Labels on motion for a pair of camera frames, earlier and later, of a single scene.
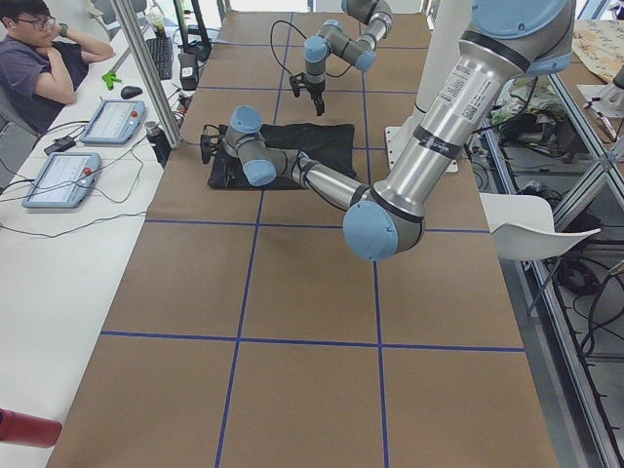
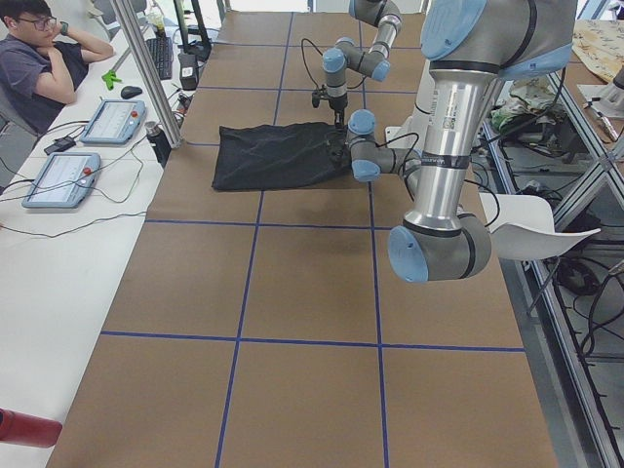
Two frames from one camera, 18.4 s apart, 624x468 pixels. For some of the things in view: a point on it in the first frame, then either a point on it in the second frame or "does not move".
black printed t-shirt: [332, 144] does not move
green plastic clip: [109, 79] does not move
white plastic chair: [523, 227] does not move
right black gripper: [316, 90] to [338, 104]
